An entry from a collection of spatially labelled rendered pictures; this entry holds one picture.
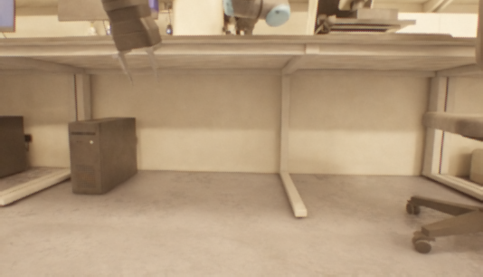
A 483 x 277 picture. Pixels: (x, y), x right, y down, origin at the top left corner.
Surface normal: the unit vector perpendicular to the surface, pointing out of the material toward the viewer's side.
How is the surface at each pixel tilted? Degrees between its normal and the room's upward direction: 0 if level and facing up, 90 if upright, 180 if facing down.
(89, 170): 90
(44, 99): 90
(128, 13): 122
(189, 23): 90
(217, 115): 90
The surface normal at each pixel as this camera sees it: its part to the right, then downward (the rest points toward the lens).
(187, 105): -0.04, 0.10
